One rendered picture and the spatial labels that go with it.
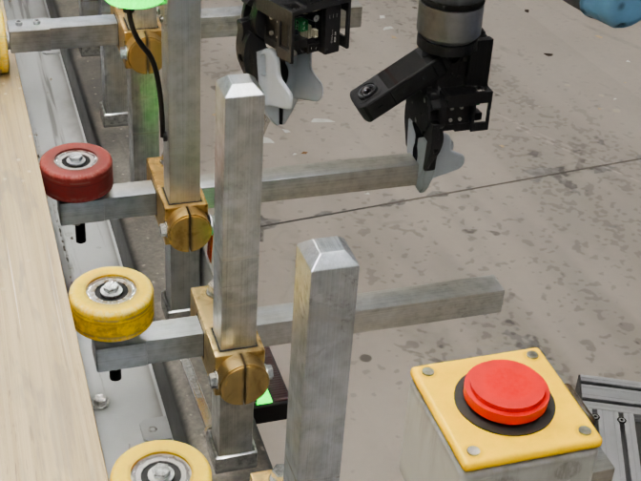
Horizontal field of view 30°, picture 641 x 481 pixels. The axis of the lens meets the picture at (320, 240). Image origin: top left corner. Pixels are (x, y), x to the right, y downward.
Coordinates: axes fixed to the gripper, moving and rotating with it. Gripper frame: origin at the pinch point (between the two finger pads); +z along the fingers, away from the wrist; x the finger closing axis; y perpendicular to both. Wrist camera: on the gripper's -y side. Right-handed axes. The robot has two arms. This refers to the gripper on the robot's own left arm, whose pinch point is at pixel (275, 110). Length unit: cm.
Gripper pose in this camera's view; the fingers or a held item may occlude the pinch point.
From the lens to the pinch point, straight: 124.3
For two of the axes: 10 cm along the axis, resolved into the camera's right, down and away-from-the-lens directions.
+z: -0.4, 8.4, 5.4
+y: 6.1, 4.4, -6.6
